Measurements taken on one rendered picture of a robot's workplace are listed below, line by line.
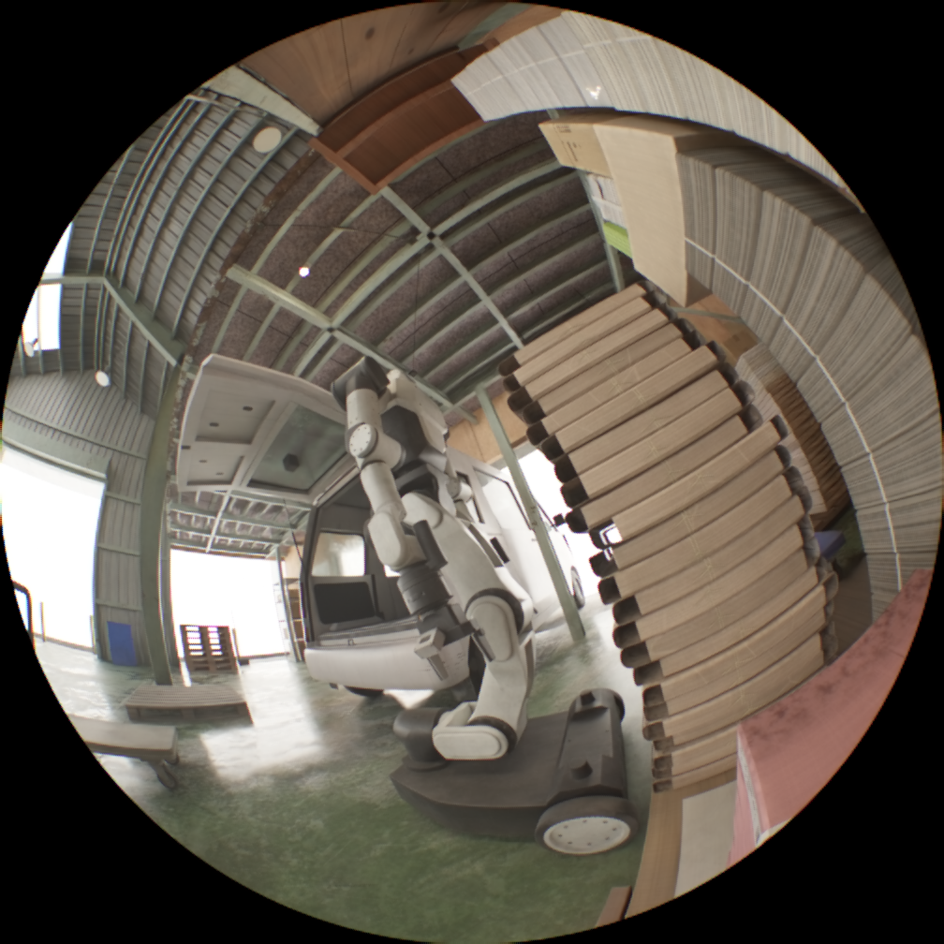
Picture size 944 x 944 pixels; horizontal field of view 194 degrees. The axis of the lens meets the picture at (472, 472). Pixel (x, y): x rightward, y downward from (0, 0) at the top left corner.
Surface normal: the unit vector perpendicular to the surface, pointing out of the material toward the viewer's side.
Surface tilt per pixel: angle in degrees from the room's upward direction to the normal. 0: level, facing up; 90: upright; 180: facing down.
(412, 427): 98
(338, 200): 180
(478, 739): 90
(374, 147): 180
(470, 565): 90
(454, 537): 115
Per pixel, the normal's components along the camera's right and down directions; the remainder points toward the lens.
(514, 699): -0.39, -0.29
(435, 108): 0.30, 0.86
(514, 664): -0.22, 0.11
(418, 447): 0.51, -0.14
